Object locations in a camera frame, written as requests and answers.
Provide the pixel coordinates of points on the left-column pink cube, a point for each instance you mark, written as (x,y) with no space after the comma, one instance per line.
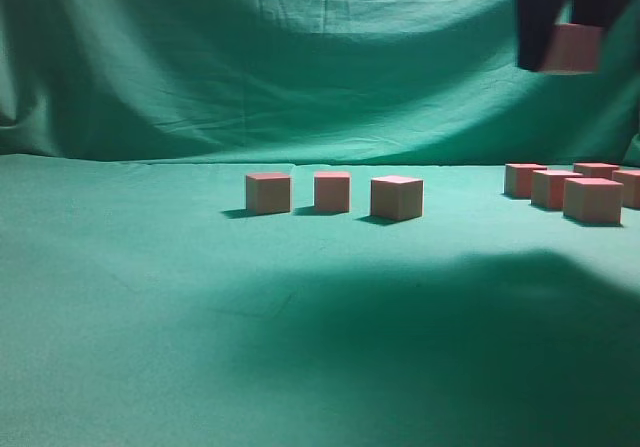
(548,187)
(518,179)
(593,200)

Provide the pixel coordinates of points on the pink cube placed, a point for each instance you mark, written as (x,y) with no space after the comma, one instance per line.
(332,192)
(396,198)
(268,193)

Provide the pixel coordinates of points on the far right-column pink cube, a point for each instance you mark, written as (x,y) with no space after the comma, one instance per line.
(595,169)

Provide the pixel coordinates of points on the right-column pink cube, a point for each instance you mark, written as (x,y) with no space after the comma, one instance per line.
(595,169)
(630,179)

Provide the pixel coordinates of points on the green cloth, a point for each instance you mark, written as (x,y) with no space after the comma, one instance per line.
(142,304)

